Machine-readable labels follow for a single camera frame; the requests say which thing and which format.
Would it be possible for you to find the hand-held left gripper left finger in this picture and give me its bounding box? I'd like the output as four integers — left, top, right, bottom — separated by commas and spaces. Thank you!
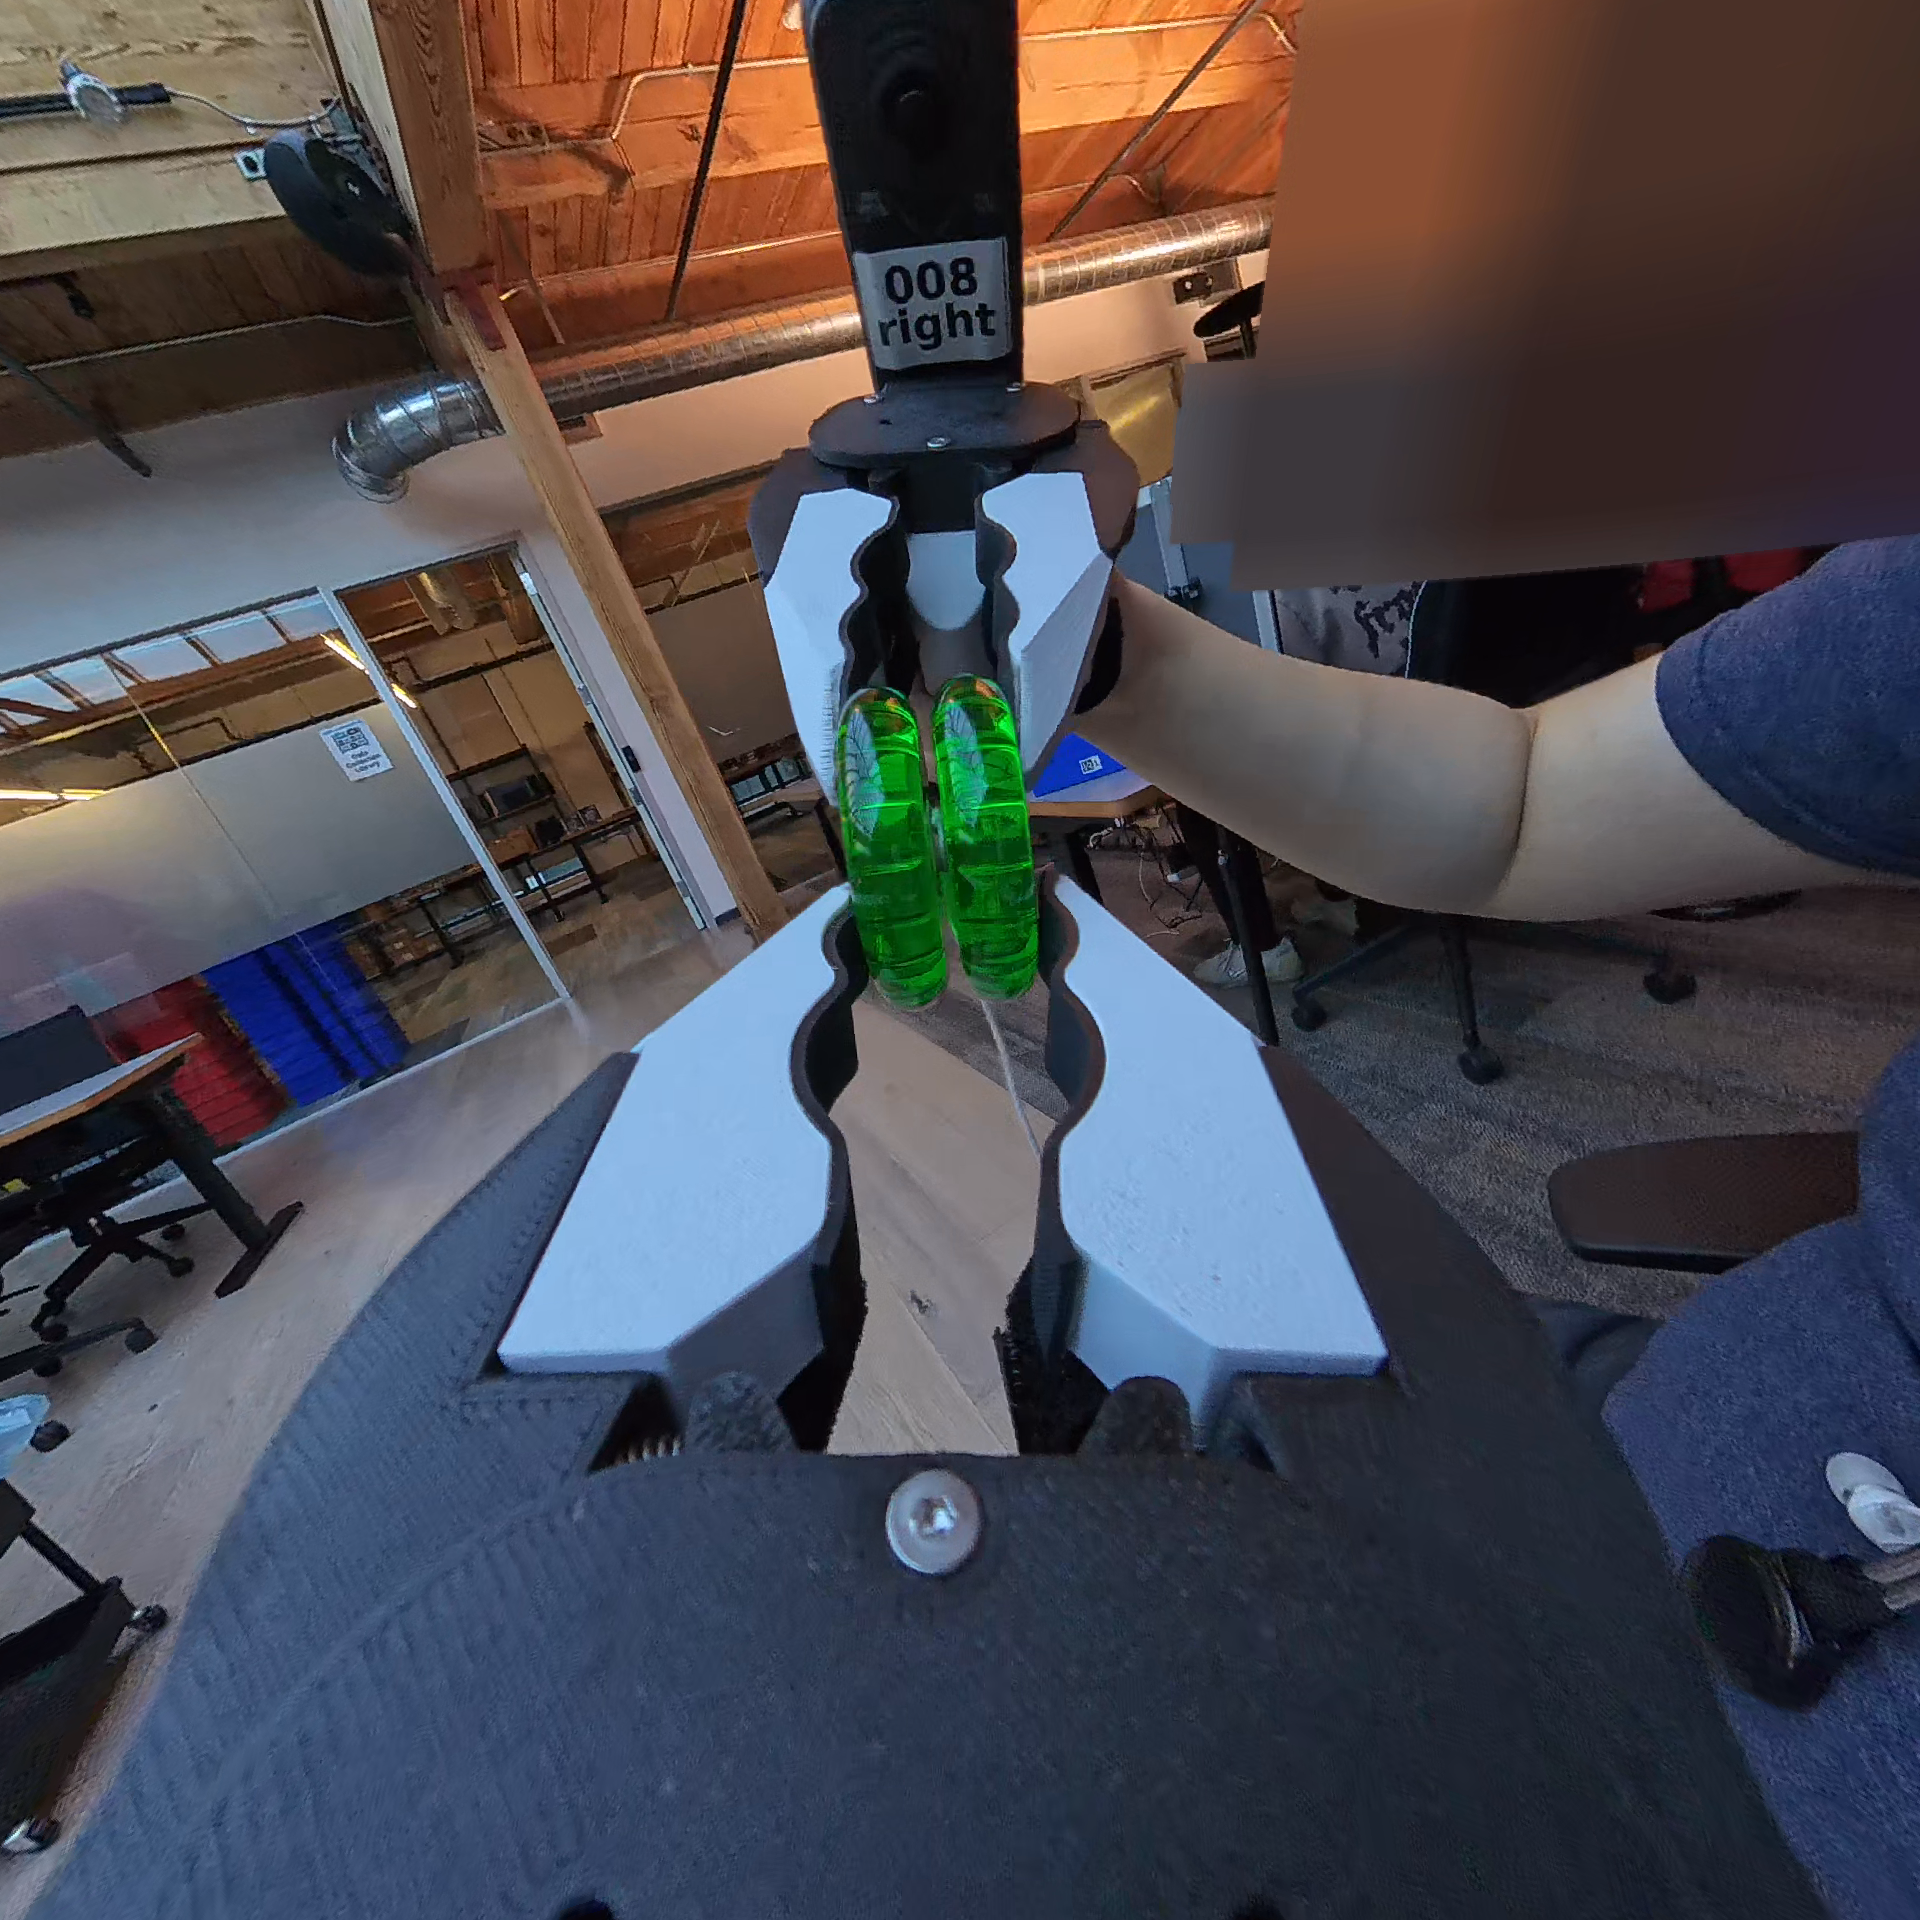
495, 882, 870, 1449

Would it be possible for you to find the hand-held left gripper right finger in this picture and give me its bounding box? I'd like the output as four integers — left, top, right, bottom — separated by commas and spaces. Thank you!
998, 877, 1391, 1452

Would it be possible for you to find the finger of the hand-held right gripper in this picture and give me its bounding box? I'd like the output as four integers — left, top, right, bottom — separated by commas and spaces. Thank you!
976, 467, 1120, 766
760, 485, 910, 782

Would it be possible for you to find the white yoyo string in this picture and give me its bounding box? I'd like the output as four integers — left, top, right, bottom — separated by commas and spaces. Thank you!
976, 989, 1053, 1164

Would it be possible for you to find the green yoyo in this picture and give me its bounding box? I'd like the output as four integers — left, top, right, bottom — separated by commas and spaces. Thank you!
834, 674, 1038, 1009

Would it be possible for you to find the person's right forearm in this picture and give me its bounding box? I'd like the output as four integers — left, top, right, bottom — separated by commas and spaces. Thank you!
1071, 577, 1854, 922

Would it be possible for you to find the wooden desk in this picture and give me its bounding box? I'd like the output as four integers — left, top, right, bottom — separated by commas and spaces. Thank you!
1026, 780, 1285, 1050
0, 1030, 302, 1299

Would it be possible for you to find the black office chair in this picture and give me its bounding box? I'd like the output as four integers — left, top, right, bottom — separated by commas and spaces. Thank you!
0, 1006, 194, 1383
1292, 885, 1701, 1083

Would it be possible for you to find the stack of blue storage bins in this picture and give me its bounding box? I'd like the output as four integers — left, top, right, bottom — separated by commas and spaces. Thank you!
194, 922, 406, 1103

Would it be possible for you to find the stack of red storage bins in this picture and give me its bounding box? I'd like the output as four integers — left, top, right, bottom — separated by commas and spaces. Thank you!
105, 976, 294, 1154

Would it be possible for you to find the black ceiling speaker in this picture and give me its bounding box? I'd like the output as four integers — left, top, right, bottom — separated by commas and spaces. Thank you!
262, 106, 415, 276

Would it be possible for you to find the person's blue shirt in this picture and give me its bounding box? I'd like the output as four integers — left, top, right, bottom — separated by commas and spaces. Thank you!
1603, 536, 1920, 1920

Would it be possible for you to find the wooden post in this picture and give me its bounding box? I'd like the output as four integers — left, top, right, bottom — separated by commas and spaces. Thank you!
317, 0, 790, 938

